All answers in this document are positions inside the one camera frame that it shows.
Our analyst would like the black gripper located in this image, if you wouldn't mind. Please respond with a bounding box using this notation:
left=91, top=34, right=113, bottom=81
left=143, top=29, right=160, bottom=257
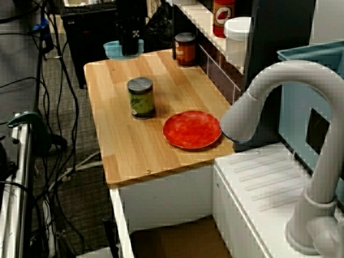
left=116, top=0, right=148, bottom=58

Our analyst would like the light blue bowl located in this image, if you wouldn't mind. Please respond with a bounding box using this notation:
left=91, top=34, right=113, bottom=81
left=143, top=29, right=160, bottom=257
left=103, top=39, right=145, bottom=60

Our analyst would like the green pickle can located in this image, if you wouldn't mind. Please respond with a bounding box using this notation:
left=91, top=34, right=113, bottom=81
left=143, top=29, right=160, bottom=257
left=127, top=77, right=156, bottom=120

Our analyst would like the large black box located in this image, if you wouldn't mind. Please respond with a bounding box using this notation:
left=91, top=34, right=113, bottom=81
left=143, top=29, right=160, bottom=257
left=60, top=0, right=119, bottom=90

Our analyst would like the black shelf upright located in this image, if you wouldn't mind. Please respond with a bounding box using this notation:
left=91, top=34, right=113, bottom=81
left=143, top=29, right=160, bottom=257
left=171, top=0, right=178, bottom=60

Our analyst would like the orange beans can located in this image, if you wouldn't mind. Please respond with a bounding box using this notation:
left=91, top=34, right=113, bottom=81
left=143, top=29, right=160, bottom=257
left=174, top=31, right=197, bottom=67

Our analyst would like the white shelf ledge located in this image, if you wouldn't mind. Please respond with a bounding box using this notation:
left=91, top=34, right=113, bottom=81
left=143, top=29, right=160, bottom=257
left=171, top=0, right=246, bottom=75

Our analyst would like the blue plastic clip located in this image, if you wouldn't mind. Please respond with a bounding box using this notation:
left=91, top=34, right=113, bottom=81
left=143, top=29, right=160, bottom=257
left=31, top=17, right=52, bottom=41

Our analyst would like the red hot sauce bottle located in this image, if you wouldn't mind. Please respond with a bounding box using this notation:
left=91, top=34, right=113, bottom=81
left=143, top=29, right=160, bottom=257
left=212, top=0, right=237, bottom=38

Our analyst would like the red round plate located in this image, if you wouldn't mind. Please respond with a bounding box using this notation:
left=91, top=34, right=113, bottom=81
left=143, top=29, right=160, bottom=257
left=162, top=110, right=223, bottom=149

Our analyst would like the white lidded container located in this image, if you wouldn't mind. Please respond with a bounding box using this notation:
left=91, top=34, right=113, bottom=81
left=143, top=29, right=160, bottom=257
left=223, top=16, right=253, bottom=67

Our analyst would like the grey toy faucet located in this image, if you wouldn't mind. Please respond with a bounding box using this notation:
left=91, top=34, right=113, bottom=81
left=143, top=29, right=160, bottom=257
left=219, top=59, right=344, bottom=256

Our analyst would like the dark grey shelf upright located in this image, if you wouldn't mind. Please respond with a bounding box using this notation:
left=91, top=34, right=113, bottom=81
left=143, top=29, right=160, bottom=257
left=240, top=0, right=317, bottom=151

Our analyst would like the white toy sink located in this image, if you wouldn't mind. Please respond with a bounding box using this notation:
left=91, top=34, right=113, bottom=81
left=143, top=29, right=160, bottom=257
left=109, top=142, right=344, bottom=258

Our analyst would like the black box device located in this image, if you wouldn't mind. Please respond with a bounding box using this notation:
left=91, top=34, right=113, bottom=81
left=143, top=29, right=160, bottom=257
left=0, top=139, right=18, bottom=185

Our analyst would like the white cable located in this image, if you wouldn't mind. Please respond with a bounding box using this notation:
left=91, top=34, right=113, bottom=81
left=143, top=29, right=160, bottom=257
left=48, top=150, right=102, bottom=190

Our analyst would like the aluminium extrusion rail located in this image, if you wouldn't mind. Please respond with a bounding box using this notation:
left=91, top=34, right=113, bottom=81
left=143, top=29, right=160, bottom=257
left=0, top=118, right=35, bottom=258

